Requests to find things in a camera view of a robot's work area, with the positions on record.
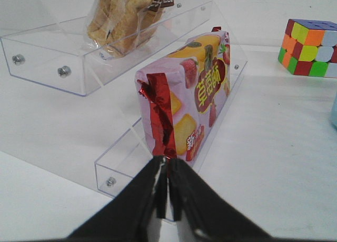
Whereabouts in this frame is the pink strawberry cake package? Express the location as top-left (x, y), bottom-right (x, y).
top-left (135, 27), bottom-right (230, 162)

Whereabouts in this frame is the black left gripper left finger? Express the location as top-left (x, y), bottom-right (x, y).
top-left (68, 156), bottom-right (167, 239)

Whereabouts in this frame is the bread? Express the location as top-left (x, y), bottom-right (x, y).
top-left (86, 0), bottom-right (175, 58)

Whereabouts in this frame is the multicoloured puzzle cube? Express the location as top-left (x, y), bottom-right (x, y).
top-left (278, 19), bottom-right (336, 78)

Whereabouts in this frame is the clear acrylic left shelf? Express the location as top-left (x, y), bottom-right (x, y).
top-left (0, 0), bottom-right (250, 224)

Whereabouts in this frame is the light blue plastic basket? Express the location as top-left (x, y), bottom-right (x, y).
top-left (329, 94), bottom-right (337, 130)

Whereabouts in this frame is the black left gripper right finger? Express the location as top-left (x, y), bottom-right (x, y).
top-left (168, 158), bottom-right (272, 239)

